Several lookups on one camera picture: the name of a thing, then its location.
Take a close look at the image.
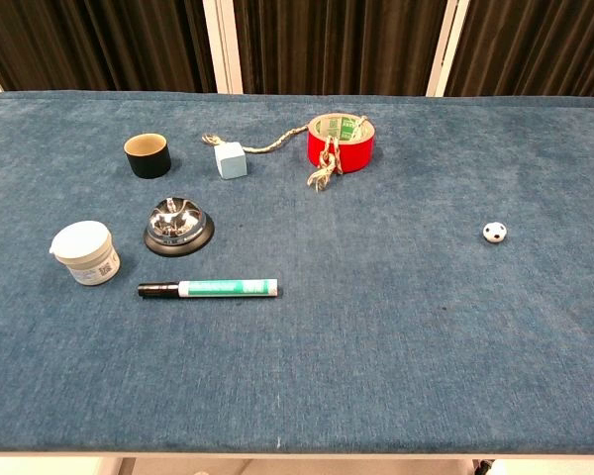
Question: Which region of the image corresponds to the light blue cube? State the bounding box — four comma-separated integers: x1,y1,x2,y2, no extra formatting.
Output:
213,141,248,180

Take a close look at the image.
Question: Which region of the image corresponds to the small white soccer ball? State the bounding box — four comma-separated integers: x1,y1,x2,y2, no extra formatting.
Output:
482,221,509,245

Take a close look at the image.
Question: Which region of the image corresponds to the blue fabric table cloth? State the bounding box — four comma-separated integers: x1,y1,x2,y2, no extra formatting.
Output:
0,90,594,455

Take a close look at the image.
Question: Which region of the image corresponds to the white plastic jar with lid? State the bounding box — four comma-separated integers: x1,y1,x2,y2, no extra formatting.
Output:
49,220,122,287

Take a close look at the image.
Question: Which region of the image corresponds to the beige braided rope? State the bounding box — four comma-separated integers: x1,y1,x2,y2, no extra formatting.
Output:
201,114,370,192

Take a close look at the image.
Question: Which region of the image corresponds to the dark brown curtain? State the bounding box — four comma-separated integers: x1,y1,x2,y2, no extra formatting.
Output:
0,0,594,102

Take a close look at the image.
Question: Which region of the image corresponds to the green white marker black cap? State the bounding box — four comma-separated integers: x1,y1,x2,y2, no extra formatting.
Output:
137,278,280,300

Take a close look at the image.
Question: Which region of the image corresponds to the chrome desk bell black base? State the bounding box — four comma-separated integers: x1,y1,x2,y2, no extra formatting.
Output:
144,196,216,258

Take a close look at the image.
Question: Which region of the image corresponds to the black cup with beige inside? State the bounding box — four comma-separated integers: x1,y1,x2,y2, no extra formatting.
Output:
123,133,172,179

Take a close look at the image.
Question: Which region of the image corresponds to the red tape roll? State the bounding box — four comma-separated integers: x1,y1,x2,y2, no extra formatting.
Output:
306,112,377,174

